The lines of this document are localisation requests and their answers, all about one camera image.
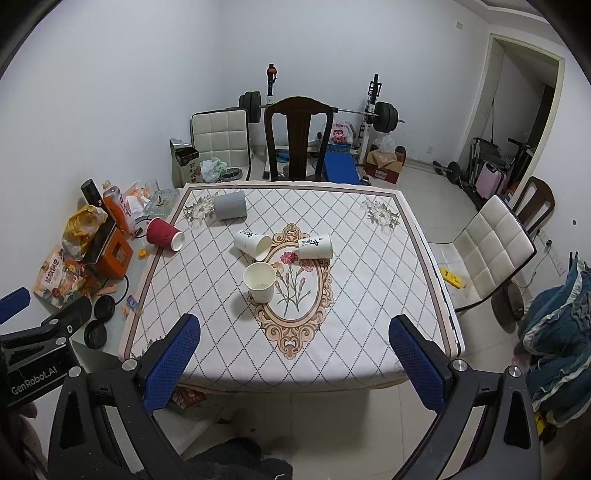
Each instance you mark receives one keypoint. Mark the blue weight bench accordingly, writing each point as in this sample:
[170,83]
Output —
[342,168]

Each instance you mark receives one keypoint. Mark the white printed paper cup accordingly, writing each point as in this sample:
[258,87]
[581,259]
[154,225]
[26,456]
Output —
[316,247]
[251,243]

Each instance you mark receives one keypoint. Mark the white barbell rack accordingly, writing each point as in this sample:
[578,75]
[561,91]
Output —
[373,99]

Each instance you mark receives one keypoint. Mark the black scooter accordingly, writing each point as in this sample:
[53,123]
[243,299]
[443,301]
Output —
[522,154]

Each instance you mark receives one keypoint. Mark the blue denim clothing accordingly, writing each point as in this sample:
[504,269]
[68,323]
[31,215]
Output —
[561,341]

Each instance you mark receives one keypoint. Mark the orange snack packet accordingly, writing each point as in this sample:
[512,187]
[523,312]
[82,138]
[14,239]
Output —
[59,282]

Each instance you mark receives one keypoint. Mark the black barbell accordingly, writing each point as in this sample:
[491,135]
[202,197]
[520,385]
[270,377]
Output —
[385,117]

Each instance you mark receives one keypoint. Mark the grey side table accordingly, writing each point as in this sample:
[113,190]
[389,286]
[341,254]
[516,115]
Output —
[136,272]

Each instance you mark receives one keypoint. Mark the small blue packet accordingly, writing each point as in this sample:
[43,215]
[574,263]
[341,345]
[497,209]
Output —
[132,302]

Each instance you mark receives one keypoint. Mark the black round lid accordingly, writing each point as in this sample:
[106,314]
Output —
[104,307]
[95,334]

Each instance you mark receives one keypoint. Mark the red cardboard box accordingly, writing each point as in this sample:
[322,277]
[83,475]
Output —
[385,167]

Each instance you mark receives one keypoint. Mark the small barbell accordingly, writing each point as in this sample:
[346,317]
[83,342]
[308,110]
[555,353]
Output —
[448,168]

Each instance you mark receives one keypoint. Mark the green and white plastic bag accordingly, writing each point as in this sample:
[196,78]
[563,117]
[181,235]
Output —
[212,169]

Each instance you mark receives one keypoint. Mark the yellow tool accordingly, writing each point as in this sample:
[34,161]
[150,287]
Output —
[451,277]

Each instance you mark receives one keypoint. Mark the pink suitcase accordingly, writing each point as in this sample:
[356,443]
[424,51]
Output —
[489,181]

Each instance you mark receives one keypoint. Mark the red and white plastic bag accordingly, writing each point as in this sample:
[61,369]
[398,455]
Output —
[340,134]

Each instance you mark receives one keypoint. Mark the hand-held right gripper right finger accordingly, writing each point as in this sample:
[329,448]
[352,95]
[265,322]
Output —
[414,364]

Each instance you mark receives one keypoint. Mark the white cushioned chair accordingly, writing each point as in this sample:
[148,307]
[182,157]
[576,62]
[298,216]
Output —
[220,138]
[494,249]

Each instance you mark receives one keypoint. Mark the orange box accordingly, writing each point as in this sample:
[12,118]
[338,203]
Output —
[114,253]

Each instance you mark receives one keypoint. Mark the silver tea box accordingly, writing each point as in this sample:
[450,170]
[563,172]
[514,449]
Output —
[186,166]

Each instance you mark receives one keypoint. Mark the patterned floral tablecloth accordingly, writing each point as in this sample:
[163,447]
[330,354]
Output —
[351,295]

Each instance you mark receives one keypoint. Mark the black bottle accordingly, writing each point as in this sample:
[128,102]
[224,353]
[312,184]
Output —
[92,194]

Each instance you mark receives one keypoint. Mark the plain white paper cup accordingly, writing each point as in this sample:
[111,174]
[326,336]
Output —
[260,282]

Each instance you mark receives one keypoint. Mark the orange drink bottle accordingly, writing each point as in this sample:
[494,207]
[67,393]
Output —
[117,208]

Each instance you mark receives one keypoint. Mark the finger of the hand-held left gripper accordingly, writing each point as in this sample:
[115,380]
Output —
[69,314]
[14,302]

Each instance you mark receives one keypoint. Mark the clear plastic bag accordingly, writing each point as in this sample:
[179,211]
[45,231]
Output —
[385,143]

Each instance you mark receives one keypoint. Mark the black folding cart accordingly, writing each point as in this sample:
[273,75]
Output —
[479,152]

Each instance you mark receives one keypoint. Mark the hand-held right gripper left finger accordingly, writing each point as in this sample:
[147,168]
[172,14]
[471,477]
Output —
[174,360]

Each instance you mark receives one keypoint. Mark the grey cup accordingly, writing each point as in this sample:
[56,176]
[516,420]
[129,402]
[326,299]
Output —
[229,206]

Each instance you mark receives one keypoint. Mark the yellow plastic bag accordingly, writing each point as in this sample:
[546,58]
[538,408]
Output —
[82,226]

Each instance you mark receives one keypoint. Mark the dark wooden chair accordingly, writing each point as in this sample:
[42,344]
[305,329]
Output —
[298,138]
[535,199]

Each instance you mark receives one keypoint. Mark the glass ashtray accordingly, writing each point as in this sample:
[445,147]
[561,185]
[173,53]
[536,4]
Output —
[161,199]

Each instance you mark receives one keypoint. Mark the metal bowl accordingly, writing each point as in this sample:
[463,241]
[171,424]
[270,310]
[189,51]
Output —
[232,173]

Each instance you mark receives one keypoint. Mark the red ribbed paper cup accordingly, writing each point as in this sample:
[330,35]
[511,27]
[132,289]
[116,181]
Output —
[164,233]

